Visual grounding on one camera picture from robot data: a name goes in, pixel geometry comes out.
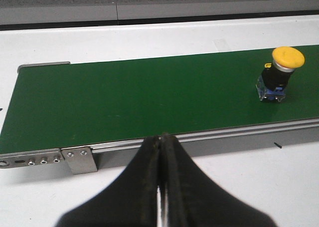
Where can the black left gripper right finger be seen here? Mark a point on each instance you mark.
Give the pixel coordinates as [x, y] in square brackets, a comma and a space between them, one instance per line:
[194, 200]

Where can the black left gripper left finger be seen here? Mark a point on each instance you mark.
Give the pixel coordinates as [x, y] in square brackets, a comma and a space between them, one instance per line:
[129, 201]

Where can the steel conveyor mounting bracket left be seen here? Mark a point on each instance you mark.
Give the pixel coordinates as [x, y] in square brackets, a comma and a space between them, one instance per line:
[80, 160]

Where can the green conveyor belt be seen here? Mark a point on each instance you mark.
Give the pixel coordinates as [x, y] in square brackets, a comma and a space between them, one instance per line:
[69, 105]

